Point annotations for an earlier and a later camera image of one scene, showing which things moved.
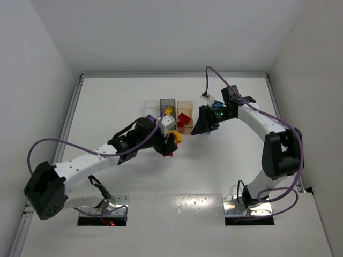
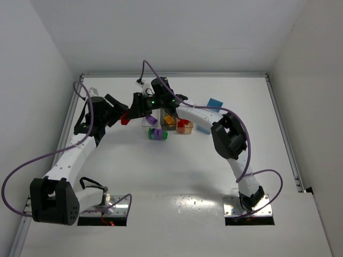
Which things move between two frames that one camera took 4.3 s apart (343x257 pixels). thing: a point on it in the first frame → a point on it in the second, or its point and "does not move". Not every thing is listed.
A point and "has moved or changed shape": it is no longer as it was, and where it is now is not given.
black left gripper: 163,146 → 107,112
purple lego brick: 151,118 does not move
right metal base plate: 233,205 does not move
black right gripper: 209,120 → 138,104
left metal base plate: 106,206 does not move
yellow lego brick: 169,110 has moved or changed shape
